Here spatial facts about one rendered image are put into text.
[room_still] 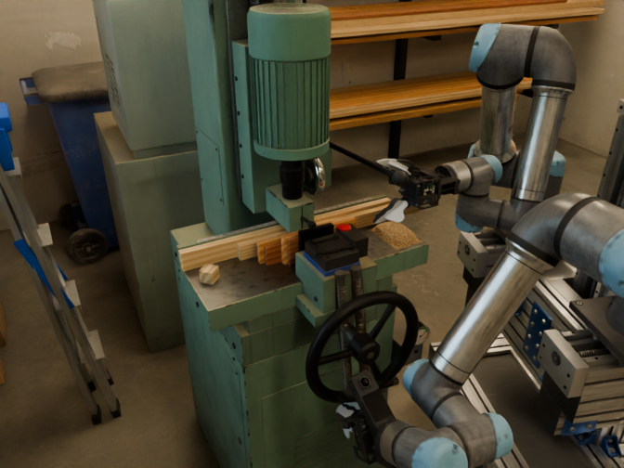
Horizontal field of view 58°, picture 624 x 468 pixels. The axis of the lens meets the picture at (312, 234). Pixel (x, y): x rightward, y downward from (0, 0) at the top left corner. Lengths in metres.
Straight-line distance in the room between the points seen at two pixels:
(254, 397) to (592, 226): 0.88
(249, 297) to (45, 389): 1.43
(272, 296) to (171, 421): 1.08
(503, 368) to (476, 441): 1.21
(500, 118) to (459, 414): 0.84
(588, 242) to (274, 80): 0.67
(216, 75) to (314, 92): 0.29
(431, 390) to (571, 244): 0.36
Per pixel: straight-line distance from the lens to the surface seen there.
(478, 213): 1.46
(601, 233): 0.95
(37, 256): 1.91
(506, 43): 1.44
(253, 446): 1.58
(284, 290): 1.29
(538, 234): 1.01
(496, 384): 2.14
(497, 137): 1.64
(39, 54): 3.48
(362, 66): 4.06
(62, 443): 2.32
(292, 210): 1.34
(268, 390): 1.46
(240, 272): 1.35
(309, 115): 1.24
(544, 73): 1.44
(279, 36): 1.18
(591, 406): 1.51
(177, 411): 2.29
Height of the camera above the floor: 1.64
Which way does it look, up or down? 29 degrees down
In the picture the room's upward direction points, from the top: straight up
